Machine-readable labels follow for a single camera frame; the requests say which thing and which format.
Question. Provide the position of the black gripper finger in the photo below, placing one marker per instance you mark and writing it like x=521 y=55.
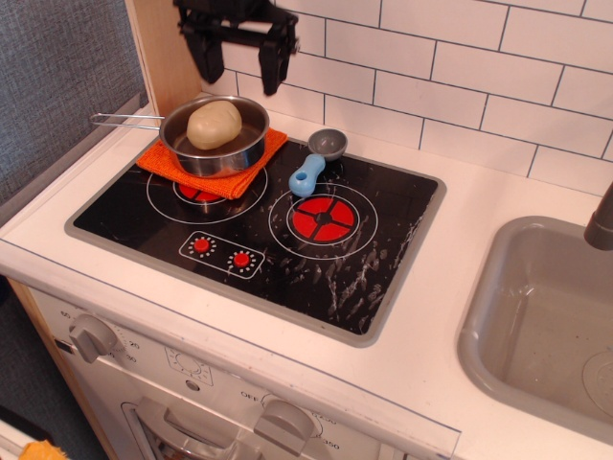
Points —
x=274 y=55
x=207 y=55

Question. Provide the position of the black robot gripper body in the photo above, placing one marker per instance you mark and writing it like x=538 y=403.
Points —
x=206 y=24

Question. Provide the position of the beige potato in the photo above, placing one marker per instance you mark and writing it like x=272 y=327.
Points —
x=214 y=124

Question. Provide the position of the stainless steel pot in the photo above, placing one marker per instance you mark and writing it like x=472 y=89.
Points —
x=229 y=159

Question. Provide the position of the orange towel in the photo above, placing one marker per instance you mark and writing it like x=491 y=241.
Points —
x=157 y=160

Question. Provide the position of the wooden side panel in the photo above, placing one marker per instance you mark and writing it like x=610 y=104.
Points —
x=171 y=77

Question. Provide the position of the blue and grey scoop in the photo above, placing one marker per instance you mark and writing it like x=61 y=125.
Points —
x=324 y=146

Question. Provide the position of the left red stove knob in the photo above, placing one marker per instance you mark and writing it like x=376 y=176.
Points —
x=201 y=245

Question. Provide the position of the red stove knob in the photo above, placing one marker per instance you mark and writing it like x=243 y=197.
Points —
x=201 y=245
x=241 y=260

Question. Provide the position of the right red stove knob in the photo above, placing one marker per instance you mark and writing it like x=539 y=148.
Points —
x=241 y=260

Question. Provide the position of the black toy stovetop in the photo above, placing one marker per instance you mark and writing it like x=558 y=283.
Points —
x=332 y=262

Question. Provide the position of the left grey oven dial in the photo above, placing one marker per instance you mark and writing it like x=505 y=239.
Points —
x=92 y=337

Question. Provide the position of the grey oven dial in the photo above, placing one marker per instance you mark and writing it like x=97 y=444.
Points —
x=285 y=425
x=92 y=337

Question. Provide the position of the right grey oven dial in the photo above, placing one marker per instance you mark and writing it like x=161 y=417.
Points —
x=285 y=425

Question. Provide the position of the grey faucet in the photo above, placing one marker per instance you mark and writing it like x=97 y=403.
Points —
x=599 y=230

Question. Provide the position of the grey sink basin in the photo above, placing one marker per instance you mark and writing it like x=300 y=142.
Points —
x=538 y=332

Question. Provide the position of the orange yellow object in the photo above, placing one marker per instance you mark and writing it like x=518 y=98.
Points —
x=42 y=450

